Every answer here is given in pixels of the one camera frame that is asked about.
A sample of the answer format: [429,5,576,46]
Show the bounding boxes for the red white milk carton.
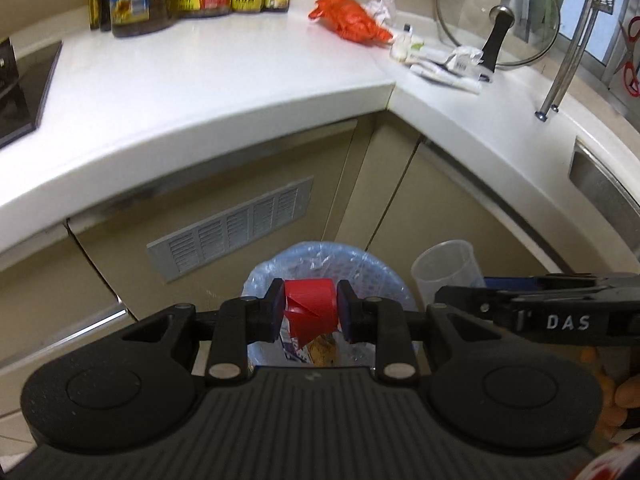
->
[281,278,338,367]

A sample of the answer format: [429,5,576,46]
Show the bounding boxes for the clear plastic cup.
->
[410,240,485,307]

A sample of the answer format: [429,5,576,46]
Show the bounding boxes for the white plastic packaging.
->
[405,46,494,94]

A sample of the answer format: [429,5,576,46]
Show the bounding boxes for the white tissue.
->
[363,0,397,27]

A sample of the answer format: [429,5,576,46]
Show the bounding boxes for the orange plastic bag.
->
[308,0,393,44]

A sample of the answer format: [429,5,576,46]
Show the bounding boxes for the cream plastic tube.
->
[390,24,424,63]

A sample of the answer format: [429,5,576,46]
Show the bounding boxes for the trash bin with liner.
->
[242,242,418,367]

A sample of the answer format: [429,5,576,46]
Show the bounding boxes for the right hand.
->
[594,366,640,442]

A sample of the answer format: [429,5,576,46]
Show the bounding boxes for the beige left cabinet door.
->
[67,117,372,318]

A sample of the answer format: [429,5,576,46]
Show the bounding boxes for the beige cabinet door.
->
[335,139,559,292]
[67,117,372,318]

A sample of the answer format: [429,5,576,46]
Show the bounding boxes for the grey cabinet vent grille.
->
[146,177,314,283]

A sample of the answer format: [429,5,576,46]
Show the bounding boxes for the stainless steel sink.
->
[568,140,639,259]

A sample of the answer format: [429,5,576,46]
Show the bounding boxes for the beige right cabinet door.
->
[335,139,559,292]

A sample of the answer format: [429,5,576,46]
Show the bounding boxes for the red scissors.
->
[616,15,640,98]

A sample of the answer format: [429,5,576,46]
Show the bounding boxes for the black gas stove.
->
[0,38,63,148]

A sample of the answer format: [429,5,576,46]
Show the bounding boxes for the steel dish rack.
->
[535,0,639,122]

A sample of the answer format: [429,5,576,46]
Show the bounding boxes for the glass pot lid black handle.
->
[435,0,561,70]

